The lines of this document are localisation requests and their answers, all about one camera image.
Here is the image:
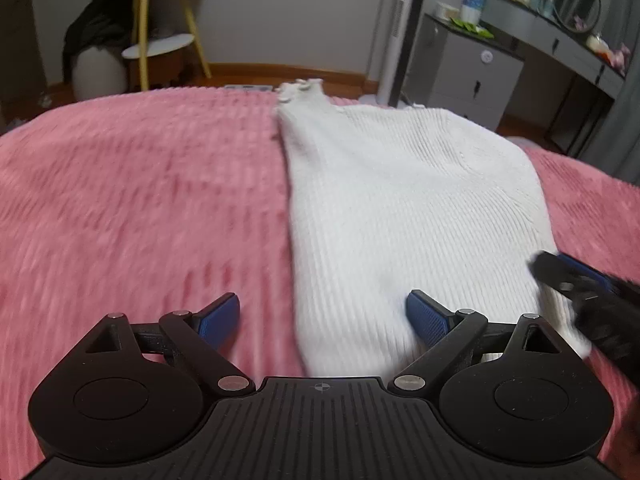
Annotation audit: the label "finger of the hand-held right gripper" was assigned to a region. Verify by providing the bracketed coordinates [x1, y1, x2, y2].
[529, 250, 640, 367]

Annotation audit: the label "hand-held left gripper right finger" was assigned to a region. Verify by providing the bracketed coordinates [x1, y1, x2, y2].
[392, 288, 557, 392]

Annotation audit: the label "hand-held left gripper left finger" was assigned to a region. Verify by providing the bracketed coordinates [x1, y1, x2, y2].
[85, 291, 254, 394]

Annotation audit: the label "white knit sweater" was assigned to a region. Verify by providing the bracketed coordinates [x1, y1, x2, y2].
[274, 79, 593, 378]

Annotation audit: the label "pink ribbed blanket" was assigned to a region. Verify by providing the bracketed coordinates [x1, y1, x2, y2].
[0, 85, 640, 463]

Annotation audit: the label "grey vanity desk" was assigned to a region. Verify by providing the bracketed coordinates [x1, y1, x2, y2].
[482, 0, 629, 157]

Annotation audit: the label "grey drawer cabinet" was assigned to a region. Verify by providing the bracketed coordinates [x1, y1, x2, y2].
[405, 12, 526, 132]

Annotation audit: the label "white round pouf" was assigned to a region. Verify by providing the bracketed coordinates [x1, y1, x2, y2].
[72, 45, 131, 102]

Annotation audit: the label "green packets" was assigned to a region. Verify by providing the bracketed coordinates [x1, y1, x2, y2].
[450, 17, 494, 39]

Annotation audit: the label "yellow-legged white side table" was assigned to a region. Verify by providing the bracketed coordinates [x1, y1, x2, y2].
[97, 0, 213, 92]

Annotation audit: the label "white tower fan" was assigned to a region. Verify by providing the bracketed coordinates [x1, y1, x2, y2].
[375, 0, 431, 107]

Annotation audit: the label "blue and white tissue pack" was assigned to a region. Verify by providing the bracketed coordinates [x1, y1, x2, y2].
[460, 0, 487, 24]

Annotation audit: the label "black clothing heap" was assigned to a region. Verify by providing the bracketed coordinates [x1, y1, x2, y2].
[62, 0, 137, 69]

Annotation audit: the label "dark brown wardrobe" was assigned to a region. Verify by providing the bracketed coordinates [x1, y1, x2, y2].
[0, 0, 49, 113]

